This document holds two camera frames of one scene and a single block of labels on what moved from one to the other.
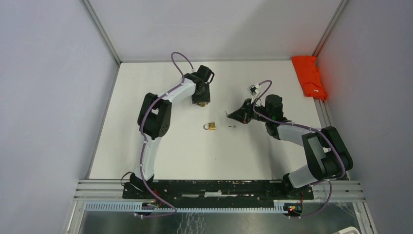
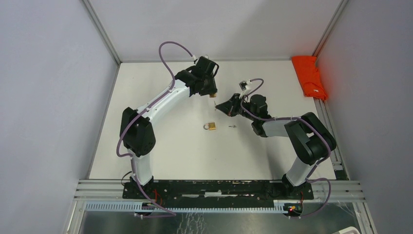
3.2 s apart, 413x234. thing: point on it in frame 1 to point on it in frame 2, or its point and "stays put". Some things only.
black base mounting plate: x=217 y=189 stays put
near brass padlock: x=210 y=126 stays put
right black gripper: x=243 y=114 to x=229 y=107
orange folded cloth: x=307 y=68 stays put
